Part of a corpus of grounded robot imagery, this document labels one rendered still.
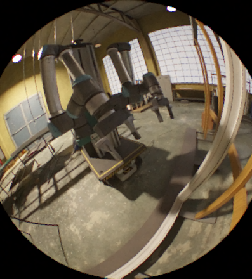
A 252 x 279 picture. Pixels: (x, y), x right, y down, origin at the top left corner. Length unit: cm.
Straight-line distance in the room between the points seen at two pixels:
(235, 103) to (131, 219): 107
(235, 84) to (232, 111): 10
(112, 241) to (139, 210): 43
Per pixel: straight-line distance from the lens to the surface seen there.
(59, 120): 66
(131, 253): 93
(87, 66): 116
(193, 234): 103
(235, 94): 42
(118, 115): 34
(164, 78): 684
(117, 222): 101
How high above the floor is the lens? 95
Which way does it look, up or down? 28 degrees down
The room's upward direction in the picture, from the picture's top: 15 degrees counter-clockwise
